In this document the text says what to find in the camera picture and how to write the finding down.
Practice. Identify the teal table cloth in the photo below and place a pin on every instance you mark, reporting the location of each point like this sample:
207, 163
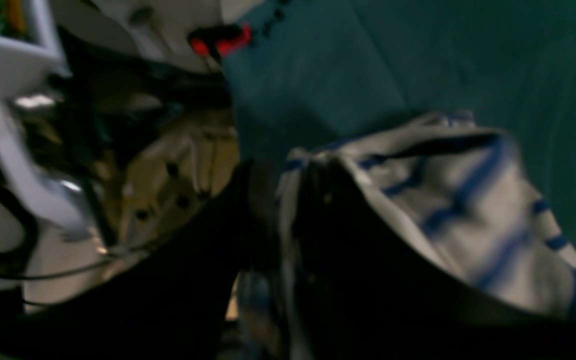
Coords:
320, 71

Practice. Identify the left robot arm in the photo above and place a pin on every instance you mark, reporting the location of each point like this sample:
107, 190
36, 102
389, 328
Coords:
111, 116

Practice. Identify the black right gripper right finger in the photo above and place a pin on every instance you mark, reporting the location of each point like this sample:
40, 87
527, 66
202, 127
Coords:
325, 232

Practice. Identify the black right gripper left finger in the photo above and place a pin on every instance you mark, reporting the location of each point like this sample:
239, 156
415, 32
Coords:
257, 238

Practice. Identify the blue white striped T-shirt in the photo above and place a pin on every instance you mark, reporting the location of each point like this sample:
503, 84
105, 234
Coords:
459, 256

